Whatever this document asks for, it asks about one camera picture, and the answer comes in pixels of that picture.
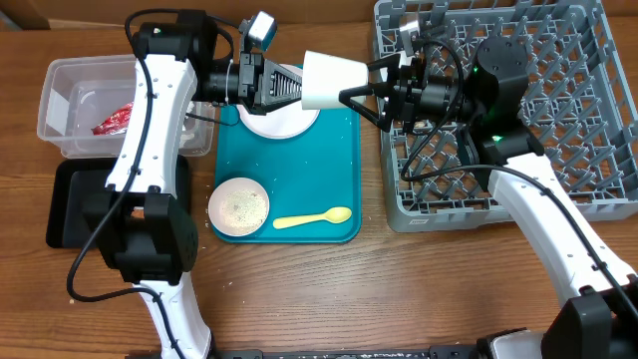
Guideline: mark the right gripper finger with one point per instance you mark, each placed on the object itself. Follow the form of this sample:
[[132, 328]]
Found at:
[[375, 102], [391, 64]]

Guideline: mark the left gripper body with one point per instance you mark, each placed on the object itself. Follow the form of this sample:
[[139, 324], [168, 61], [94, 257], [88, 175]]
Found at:
[[243, 82]]

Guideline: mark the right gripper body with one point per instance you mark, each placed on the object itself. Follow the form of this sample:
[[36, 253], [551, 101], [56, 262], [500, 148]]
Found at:
[[407, 93]]

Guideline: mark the white paper cup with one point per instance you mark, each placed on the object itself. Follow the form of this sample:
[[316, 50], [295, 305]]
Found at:
[[325, 76]]

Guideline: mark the red snack wrapper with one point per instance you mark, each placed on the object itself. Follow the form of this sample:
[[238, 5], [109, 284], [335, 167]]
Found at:
[[116, 123]]

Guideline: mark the white napkin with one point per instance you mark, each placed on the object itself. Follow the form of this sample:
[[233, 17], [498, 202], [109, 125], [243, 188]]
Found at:
[[187, 131]]

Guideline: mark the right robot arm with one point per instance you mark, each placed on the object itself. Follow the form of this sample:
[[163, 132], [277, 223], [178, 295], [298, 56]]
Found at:
[[597, 290]]

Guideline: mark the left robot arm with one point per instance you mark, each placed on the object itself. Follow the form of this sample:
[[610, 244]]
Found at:
[[137, 222]]

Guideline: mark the grey dishwasher rack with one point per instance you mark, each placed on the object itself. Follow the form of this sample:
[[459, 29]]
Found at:
[[578, 104]]

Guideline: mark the large white plate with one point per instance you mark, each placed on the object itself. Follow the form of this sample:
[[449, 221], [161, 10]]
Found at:
[[285, 123]]

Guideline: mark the teal serving tray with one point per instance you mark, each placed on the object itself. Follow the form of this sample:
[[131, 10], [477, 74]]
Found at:
[[307, 174]]

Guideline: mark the pink bowl with crumbs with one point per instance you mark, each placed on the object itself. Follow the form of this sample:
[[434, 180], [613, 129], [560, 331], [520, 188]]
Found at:
[[238, 207]]

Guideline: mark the yellow plastic spoon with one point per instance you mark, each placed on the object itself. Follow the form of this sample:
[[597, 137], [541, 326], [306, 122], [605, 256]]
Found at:
[[335, 215]]

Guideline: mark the clear plastic bin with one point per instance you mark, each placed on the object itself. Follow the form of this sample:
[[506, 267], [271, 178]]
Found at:
[[80, 93]]

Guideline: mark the black plastic tray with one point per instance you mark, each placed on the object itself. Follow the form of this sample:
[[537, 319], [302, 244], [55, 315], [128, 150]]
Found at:
[[77, 181]]

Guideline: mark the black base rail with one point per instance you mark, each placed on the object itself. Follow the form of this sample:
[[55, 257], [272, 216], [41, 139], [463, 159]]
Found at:
[[349, 354]]

